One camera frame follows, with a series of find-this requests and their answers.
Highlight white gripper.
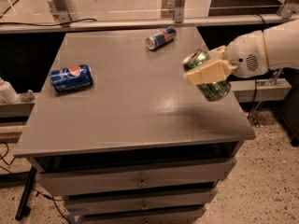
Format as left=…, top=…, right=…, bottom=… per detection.
left=183, top=31, right=268, bottom=85

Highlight green soda can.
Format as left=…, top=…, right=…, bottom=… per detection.
left=182, top=46, right=232, bottom=102

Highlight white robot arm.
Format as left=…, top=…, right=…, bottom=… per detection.
left=184, top=20, right=299, bottom=85

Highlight blue silver Red Bull can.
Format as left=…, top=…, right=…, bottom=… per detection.
left=146, top=26, right=177, bottom=50

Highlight blue Pepsi can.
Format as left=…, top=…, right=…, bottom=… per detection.
left=50, top=64, right=93, bottom=92

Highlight grey beam right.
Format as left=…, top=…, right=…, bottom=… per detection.
left=231, top=78, right=292, bottom=103

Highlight grey drawer cabinet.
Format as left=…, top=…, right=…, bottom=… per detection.
left=12, top=26, right=257, bottom=224

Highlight middle grey drawer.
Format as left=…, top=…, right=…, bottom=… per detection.
left=64, top=188, right=217, bottom=216

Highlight grey drawer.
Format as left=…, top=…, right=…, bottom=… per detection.
left=36, top=158, right=236, bottom=196
left=78, top=204, right=207, bottom=224
left=64, top=188, right=217, bottom=216

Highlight top grey drawer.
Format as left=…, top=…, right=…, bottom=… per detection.
left=36, top=158, right=236, bottom=196

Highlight bottom grey drawer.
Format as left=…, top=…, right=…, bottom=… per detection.
left=78, top=204, right=207, bottom=224

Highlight white pipe fitting left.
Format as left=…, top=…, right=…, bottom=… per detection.
left=0, top=77, right=20, bottom=104

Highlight black metal leg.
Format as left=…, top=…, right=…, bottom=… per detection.
left=15, top=167, right=36, bottom=221

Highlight horizontal metal rail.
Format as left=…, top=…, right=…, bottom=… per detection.
left=0, top=13, right=299, bottom=34

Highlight metal upright bracket centre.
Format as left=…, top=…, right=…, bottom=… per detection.
left=161, top=0, right=185, bottom=23

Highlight metal upright bracket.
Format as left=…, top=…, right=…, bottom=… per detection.
left=161, top=0, right=185, bottom=23
left=47, top=0, right=80, bottom=23

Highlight black cable on rail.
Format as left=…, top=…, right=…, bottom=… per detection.
left=0, top=17, right=97, bottom=27

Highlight metal upright bracket left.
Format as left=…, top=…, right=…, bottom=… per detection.
left=47, top=0, right=80, bottom=23

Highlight black floor cable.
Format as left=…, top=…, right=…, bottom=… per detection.
left=0, top=142, right=73, bottom=224

